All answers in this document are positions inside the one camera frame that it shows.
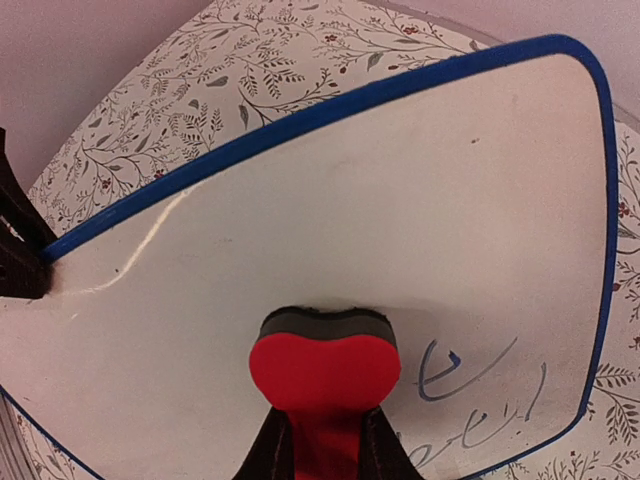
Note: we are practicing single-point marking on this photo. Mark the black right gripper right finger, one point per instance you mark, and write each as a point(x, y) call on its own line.
point(381, 455)

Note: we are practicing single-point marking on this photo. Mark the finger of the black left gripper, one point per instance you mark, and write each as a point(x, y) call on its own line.
point(25, 273)

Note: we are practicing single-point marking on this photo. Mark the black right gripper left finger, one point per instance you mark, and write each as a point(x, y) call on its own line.
point(271, 454)

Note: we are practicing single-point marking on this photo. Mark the red whiteboard eraser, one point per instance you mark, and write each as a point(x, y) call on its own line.
point(325, 370)

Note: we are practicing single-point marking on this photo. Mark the blue-framed whiteboard with writing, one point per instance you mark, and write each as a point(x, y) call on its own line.
point(473, 203)

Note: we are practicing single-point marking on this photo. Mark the floral patterned table mat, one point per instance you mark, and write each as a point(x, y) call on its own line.
point(238, 65)

